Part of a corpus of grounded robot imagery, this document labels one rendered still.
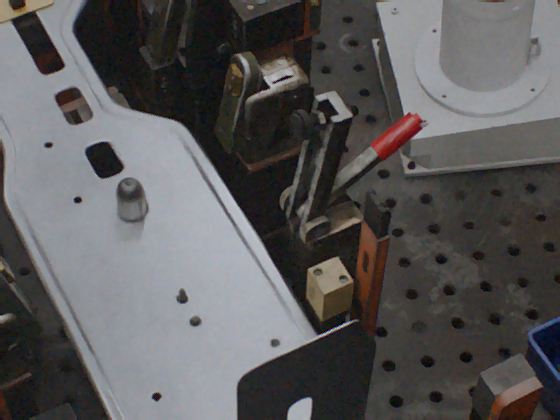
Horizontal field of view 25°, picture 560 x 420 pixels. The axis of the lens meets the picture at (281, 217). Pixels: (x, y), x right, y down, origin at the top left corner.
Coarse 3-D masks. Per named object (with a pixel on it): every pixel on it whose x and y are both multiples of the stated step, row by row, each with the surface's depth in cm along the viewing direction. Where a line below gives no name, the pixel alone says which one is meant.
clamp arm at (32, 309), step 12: (0, 264) 117; (0, 276) 116; (12, 276) 119; (0, 288) 118; (12, 288) 119; (0, 300) 119; (12, 300) 120; (24, 300) 124; (0, 312) 126; (12, 312) 122; (24, 312) 123; (36, 312) 126; (24, 324) 124; (36, 324) 125; (24, 336) 126
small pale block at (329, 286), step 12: (324, 264) 123; (336, 264) 123; (312, 276) 122; (324, 276) 122; (336, 276) 122; (348, 276) 122; (312, 288) 123; (324, 288) 121; (336, 288) 121; (348, 288) 122; (312, 300) 125; (324, 300) 122; (336, 300) 123; (348, 300) 124; (312, 312) 127; (324, 312) 124; (336, 312) 125; (348, 312) 126; (324, 324) 126; (336, 324) 128
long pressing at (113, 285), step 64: (64, 0) 152; (0, 64) 146; (64, 64) 146; (0, 128) 140; (64, 128) 140; (128, 128) 140; (64, 192) 135; (192, 192) 135; (64, 256) 130; (128, 256) 130; (192, 256) 131; (256, 256) 130; (64, 320) 126; (128, 320) 126; (256, 320) 126; (128, 384) 122; (192, 384) 122
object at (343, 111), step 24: (336, 96) 116; (312, 120) 115; (336, 120) 114; (312, 144) 120; (336, 144) 116; (312, 168) 122; (336, 168) 120; (312, 192) 121; (288, 216) 128; (312, 216) 124
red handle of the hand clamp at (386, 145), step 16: (400, 128) 123; (416, 128) 123; (384, 144) 123; (400, 144) 123; (368, 160) 124; (384, 160) 124; (336, 176) 125; (352, 176) 124; (336, 192) 125; (304, 208) 126
